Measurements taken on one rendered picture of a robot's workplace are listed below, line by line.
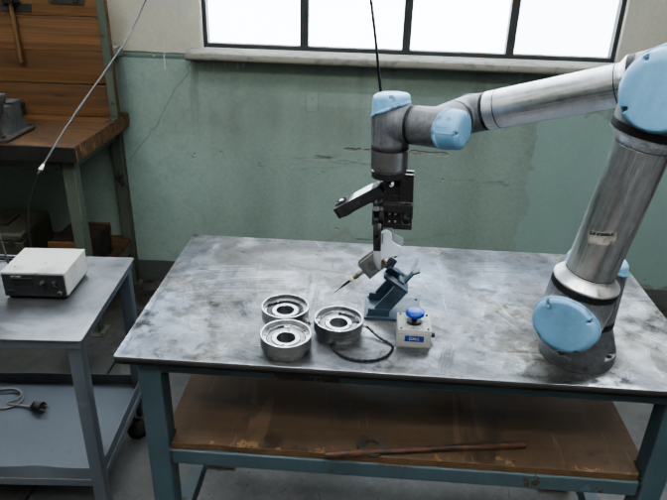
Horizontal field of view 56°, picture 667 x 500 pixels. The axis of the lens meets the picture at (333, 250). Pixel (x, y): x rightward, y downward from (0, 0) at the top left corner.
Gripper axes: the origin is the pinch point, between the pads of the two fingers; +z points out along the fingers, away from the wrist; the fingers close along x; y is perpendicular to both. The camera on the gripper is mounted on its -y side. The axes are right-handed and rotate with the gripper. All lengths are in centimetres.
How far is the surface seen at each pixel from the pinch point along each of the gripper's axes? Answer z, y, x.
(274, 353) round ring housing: 12.9, -18.5, -19.5
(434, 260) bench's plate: 13.9, 12.8, 34.0
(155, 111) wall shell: -4, -113, 145
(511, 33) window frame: -37, 42, 161
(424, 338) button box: 13.3, 10.9, -8.9
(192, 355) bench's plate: 14.5, -35.5, -20.0
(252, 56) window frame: -29, -65, 139
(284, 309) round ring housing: 12.3, -20.4, -1.9
